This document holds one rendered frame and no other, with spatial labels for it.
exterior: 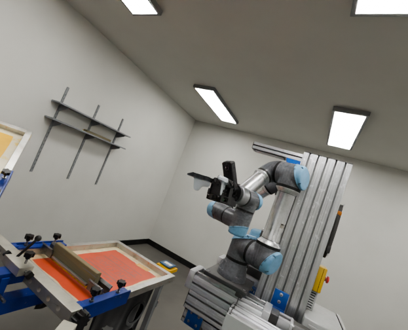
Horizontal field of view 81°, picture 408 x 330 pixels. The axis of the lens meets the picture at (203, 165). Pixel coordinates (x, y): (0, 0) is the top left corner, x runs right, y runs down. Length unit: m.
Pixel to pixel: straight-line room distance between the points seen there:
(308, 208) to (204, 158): 4.04
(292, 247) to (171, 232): 4.19
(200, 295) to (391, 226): 3.84
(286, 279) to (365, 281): 3.36
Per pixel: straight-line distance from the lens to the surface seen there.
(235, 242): 1.28
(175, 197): 5.41
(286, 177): 1.20
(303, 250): 1.43
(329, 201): 1.43
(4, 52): 3.20
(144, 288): 1.56
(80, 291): 1.43
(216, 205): 1.08
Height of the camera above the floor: 1.64
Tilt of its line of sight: 5 degrees up
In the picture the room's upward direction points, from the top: 21 degrees clockwise
